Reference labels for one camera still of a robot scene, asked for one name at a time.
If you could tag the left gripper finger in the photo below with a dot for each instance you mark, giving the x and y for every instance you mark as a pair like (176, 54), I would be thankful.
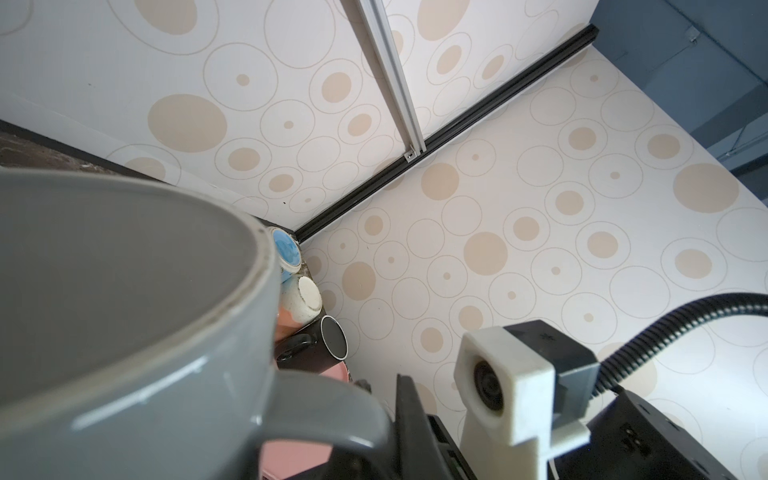
(418, 453)

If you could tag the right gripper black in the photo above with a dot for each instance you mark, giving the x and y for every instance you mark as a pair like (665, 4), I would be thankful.
(630, 439)

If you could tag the black mug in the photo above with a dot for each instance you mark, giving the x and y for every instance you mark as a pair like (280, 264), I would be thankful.
(315, 348)

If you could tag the dark grey mug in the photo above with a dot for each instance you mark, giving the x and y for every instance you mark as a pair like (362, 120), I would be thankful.
(137, 328)

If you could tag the cream and salmon mug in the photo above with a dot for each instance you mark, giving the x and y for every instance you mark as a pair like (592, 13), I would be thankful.
(300, 303)

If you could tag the blue butterfly mug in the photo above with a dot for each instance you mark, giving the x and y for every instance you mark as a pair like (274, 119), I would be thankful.
(289, 255)

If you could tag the pink plastic tray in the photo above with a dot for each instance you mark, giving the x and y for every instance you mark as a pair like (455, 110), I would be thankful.
(282, 459)

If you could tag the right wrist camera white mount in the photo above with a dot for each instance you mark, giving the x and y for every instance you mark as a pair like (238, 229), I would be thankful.
(526, 389)

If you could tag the horizontal aluminium rail back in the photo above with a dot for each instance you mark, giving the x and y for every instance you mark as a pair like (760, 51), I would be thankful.
(379, 47)

